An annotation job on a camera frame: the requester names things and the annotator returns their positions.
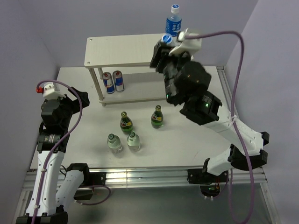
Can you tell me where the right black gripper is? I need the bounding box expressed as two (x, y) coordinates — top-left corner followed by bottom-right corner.
(149, 41), (192, 104)

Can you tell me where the blue label water bottle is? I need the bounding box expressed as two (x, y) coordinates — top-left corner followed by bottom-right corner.
(165, 4), (182, 37)
(161, 34), (173, 45)

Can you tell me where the green glass bottle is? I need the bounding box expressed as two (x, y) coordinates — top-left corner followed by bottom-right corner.
(151, 105), (164, 129)
(120, 112), (133, 134)

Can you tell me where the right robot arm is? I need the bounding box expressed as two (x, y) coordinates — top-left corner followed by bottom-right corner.
(150, 41), (270, 184)

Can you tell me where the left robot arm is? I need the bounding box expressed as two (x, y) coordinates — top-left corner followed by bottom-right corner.
(16, 84), (91, 224)

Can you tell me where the beige two-tier shelf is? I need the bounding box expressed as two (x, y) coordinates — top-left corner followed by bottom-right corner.
(84, 34), (166, 106)

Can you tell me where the right red bull can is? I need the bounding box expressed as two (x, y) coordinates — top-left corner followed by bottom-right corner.
(113, 70), (124, 92)

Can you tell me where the red bull can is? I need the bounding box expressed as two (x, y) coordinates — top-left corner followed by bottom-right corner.
(113, 70), (124, 92)
(102, 72), (115, 94)

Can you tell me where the left red bull can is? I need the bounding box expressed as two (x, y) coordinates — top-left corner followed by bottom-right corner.
(102, 72), (115, 94)

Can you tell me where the left clear glass bottle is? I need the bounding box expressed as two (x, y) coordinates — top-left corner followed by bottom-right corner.
(107, 133), (122, 154)

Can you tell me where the clear glass bottle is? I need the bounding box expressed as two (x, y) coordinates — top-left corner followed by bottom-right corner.
(127, 132), (141, 152)
(107, 133), (122, 154)

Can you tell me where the right clear glass bottle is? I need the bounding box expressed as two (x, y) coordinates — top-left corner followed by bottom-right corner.
(127, 132), (141, 152)

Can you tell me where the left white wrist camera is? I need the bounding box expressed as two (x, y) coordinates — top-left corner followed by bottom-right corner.
(36, 82), (65, 100)

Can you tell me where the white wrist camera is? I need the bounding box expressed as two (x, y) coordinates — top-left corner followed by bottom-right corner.
(36, 82), (65, 100)
(169, 28), (202, 56)

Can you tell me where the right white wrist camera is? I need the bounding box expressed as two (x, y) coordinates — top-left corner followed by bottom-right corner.
(169, 28), (202, 56)

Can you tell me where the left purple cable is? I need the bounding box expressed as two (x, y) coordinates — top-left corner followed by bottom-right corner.
(30, 80), (112, 224)

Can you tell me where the aluminium frame rail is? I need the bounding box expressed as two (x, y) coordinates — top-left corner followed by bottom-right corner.
(14, 66), (281, 224)

